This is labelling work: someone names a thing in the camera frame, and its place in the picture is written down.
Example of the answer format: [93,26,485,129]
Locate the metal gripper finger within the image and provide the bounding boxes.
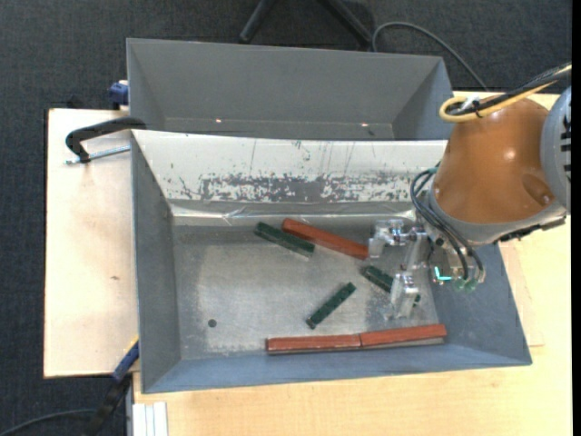
[385,272,422,322]
[367,219,412,261]

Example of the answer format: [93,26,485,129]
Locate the grey metal bin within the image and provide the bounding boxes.
[125,37,533,394]

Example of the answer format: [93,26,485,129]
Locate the red-brown flat block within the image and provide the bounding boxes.
[265,333,363,355]
[359,323,448,349]
[281,217,370,262]

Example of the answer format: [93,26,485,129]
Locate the dark green flat block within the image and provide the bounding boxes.
[252,222,317,260]
[359,264,422,309]
[305,282,358,331]

